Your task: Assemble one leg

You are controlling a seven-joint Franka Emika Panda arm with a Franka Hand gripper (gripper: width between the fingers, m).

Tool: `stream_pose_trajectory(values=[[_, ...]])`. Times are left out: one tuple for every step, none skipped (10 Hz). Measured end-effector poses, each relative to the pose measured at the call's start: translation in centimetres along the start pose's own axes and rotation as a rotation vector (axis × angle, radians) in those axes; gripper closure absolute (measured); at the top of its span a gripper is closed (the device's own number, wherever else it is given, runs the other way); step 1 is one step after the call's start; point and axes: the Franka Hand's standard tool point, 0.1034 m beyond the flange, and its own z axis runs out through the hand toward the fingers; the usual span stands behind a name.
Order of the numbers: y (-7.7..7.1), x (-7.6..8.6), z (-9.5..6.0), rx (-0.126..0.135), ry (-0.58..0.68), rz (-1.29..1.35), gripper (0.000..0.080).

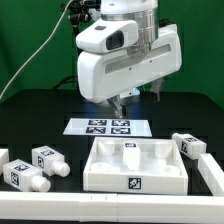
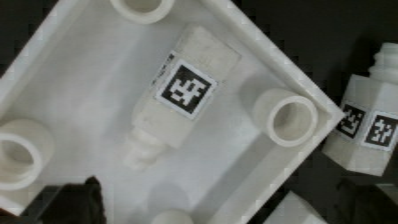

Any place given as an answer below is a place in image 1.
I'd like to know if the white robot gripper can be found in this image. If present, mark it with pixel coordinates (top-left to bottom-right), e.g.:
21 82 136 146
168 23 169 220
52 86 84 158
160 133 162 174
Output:
77 24 182 118

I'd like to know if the black camera stand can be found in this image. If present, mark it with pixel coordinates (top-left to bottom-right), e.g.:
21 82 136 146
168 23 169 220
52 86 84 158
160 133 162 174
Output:
52 0 101 90

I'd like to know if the white fence bar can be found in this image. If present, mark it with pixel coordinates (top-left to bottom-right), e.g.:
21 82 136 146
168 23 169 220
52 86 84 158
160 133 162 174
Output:
198 153 224 197
0 149 9 176
0 191 224 224

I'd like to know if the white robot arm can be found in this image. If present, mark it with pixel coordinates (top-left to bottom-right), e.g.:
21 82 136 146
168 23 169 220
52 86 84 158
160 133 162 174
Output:
76 0 182 117

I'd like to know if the white right fence bar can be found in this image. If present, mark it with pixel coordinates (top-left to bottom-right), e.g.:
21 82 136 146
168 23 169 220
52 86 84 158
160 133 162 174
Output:
198 153 224 197

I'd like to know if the white sheet with four tags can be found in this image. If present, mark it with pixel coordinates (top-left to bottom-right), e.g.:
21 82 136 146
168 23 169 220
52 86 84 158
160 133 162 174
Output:
63 118 152 137

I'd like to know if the white left fence bar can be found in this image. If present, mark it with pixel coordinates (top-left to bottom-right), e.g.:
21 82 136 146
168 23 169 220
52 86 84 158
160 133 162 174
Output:
0 149 9 176

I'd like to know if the white square tabletop tray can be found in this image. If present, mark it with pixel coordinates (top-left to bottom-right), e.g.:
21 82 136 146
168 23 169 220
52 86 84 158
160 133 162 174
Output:
83 137 188 195

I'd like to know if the grey cable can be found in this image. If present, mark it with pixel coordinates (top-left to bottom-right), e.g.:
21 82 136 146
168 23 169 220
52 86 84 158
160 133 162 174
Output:
0 0 74 101

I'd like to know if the white front fence bar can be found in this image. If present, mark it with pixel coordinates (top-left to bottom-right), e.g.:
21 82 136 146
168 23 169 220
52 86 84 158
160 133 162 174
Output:
0 191 224 224

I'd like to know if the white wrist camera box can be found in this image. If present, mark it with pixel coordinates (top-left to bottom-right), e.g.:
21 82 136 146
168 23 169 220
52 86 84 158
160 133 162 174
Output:
76 19 139 54

